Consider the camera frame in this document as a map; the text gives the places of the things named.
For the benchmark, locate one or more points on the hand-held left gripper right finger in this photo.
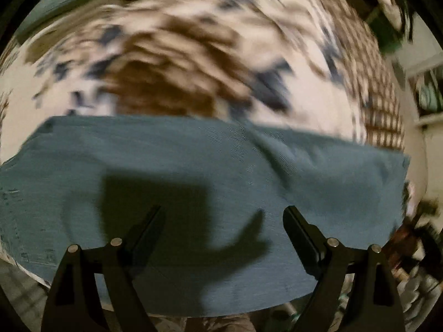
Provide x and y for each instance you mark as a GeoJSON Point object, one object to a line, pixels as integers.
{"type": "Point", "coordinates": [301, 232]}

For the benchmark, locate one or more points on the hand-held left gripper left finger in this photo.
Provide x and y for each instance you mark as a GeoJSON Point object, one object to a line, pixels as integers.
{"type": "Point", "coordinates": [144, 232]}

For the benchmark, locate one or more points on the teal blue pants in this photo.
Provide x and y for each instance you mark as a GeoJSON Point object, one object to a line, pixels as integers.
{"type": "Point", "coordinates": [214, 179]}

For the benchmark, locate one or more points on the brown and white printed blanket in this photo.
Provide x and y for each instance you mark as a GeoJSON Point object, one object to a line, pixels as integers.
{"type": "Point", "coordinates": [193, 58]}

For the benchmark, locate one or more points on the white shelf unit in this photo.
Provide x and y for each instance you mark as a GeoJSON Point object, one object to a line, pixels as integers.
{"type": "Point", "coordinates": [424, 86]}

